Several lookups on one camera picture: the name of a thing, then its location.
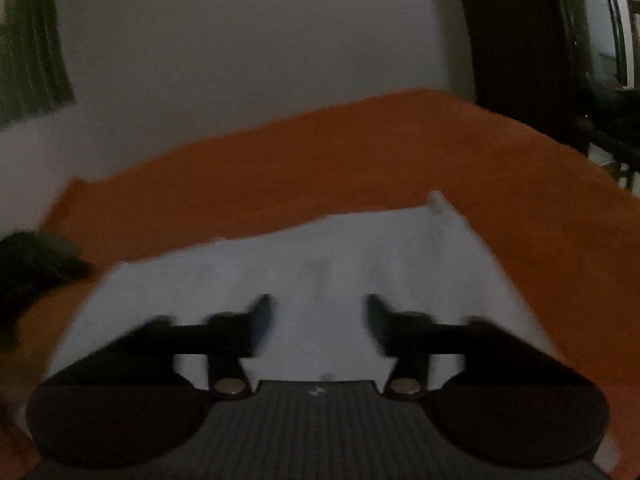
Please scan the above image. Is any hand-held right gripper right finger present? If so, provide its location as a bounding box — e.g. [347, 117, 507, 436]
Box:
[365, 294, 598, 402]

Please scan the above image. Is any orange blanket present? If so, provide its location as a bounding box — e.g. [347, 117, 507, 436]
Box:
[0, 89, 640, 480]

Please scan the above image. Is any dark wooden door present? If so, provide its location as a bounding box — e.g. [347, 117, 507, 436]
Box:
[450, 0, 591, 156]

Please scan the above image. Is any white long-sleeve shirt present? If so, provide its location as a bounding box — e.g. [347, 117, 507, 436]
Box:
[50, 190, 621, 471]

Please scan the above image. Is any wooden chair with items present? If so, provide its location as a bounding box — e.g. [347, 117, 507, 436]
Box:
[575, 75, 640, 191]

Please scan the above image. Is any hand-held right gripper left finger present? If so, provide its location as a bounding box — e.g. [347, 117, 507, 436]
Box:
[35, 294, 275, 402]

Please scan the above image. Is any dark green garment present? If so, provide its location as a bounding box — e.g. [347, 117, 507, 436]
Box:
[0, 230, 93, 341]

